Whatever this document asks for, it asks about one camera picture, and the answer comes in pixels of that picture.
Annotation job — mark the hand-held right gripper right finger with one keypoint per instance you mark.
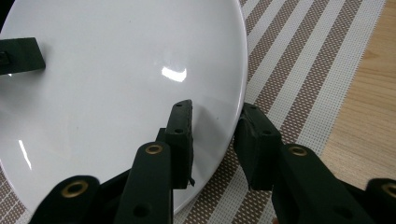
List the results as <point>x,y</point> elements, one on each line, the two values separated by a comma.
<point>261,155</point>

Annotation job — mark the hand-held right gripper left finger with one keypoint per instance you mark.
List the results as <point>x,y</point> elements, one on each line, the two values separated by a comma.
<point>180,149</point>

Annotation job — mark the white plate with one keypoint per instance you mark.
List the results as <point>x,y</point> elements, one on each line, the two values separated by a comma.
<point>109,77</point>

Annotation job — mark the grey striped placemat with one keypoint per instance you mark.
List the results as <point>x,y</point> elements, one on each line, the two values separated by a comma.
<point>295,62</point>

